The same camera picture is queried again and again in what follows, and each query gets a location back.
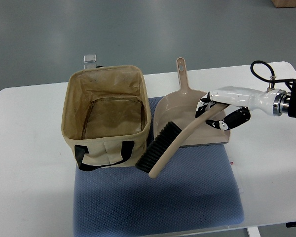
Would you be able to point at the pink hand broom black bristles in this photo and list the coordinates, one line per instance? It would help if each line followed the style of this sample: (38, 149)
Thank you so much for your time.
(171, 137)

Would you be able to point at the brown cardboard box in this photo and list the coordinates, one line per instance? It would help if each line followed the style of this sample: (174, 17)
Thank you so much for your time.
(284, 3)

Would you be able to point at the blue textured mat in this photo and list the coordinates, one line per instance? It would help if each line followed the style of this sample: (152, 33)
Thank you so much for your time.
(195, 190)

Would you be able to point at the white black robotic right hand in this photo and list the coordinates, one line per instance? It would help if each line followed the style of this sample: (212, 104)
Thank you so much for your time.
(244, 98)

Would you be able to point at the pink plastic dustpan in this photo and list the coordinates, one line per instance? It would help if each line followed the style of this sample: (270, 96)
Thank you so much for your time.
(180, 107)

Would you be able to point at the beige fabric bag black handles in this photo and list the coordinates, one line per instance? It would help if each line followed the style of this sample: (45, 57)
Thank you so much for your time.
(106, 117)

